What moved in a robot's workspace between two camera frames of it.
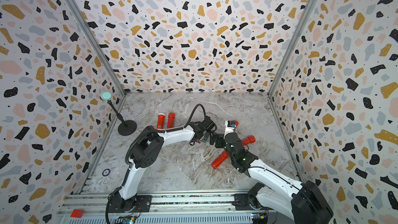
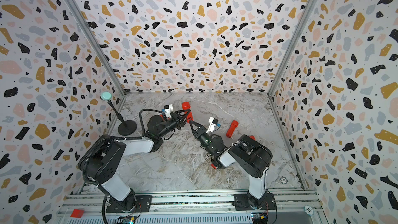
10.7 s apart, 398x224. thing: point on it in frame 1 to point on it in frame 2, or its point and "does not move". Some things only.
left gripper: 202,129 to 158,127
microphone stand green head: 126,127 does not move
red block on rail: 77,213 does not move
